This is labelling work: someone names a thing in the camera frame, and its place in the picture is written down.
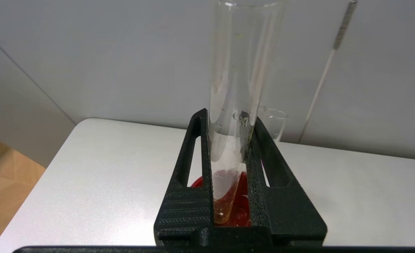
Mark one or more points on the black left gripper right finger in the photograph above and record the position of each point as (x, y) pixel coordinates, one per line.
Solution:
(284, 211)

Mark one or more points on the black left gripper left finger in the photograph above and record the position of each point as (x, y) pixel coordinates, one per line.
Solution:
(184, 211)

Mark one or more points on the test tube with yellow pigment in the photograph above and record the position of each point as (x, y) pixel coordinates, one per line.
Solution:
(242, 70)

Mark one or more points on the empty clear glass tube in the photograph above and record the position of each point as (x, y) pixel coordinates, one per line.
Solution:
(276, 123)

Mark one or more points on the dark red cup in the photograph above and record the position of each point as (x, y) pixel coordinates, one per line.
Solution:
(241, 207)

